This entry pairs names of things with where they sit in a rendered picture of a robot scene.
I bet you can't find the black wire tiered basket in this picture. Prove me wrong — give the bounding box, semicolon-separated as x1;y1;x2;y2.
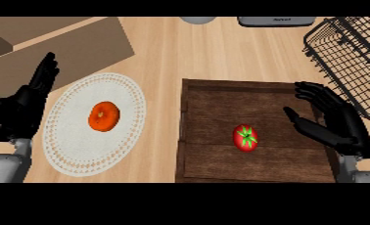
302;17;370;121

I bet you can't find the white round placemat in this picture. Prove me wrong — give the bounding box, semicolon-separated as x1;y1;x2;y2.
42;72;148;178

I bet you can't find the grey round object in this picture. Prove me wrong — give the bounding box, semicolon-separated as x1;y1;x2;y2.
178;17;218;25

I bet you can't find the grey rectangular appliance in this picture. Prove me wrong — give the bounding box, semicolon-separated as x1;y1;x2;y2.
235;17;318;28

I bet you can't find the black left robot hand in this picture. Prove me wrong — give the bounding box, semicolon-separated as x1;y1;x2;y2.
0;51;61;143

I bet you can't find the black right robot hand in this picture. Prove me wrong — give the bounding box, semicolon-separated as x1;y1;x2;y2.
281;81;370;158

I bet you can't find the dark wooden tray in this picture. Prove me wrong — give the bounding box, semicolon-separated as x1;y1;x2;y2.
173;78;339;184

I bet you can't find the orange fruit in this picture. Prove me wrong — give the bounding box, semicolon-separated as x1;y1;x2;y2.
87;101;121;133

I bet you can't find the red tomato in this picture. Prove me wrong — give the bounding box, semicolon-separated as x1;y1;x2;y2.
231;123;261;154

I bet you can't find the brown cardboard box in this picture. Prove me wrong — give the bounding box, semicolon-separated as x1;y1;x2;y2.
0;17;136;99

